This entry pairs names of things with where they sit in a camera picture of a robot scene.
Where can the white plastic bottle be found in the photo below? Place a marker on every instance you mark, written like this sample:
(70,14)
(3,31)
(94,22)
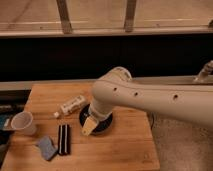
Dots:
(70,106)

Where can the black white striped eraser block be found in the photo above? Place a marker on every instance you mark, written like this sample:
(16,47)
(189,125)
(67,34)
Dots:
(64,139)

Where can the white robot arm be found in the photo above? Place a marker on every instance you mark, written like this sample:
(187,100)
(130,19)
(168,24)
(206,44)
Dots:
(187,102)

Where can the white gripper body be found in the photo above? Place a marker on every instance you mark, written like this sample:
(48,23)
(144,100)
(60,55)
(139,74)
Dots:
(100,110)

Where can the blue white sponge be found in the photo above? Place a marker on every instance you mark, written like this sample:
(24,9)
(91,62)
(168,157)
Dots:
(47,149)

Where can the black round plate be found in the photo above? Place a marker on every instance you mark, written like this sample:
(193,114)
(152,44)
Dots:
(101,127)

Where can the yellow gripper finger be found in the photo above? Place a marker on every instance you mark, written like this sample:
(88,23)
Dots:
(89,125)

